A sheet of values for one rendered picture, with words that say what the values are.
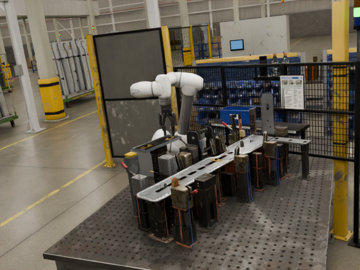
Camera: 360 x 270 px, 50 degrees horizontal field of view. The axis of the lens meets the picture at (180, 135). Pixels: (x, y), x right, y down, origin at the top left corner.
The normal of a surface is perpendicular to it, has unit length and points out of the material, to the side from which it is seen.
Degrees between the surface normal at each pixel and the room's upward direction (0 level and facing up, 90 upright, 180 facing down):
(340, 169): 90
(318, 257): 0
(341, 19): 90
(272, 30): 90
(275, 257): 0
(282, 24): 90
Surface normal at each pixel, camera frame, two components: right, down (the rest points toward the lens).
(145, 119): -0.36, 0.28
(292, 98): -0.65, 0.26
